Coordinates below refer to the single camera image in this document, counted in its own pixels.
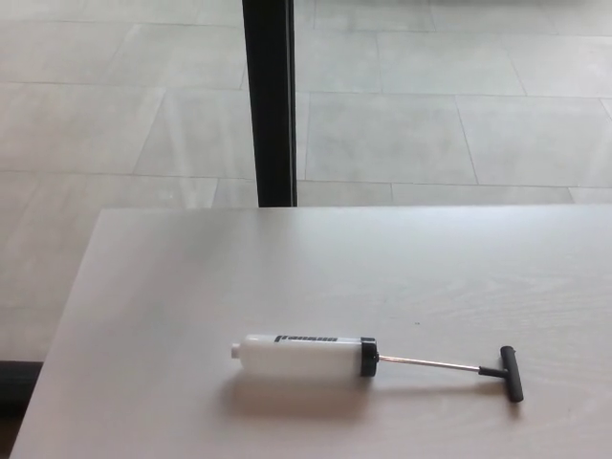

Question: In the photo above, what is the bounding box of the white air pump black handle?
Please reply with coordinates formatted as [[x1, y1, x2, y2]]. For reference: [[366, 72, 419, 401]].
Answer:
[[230, 332, 526, 408]]

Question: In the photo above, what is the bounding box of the black vertical window frame post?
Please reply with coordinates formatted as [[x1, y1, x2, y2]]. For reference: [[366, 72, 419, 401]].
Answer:
[[241, 0, 299, 208]]

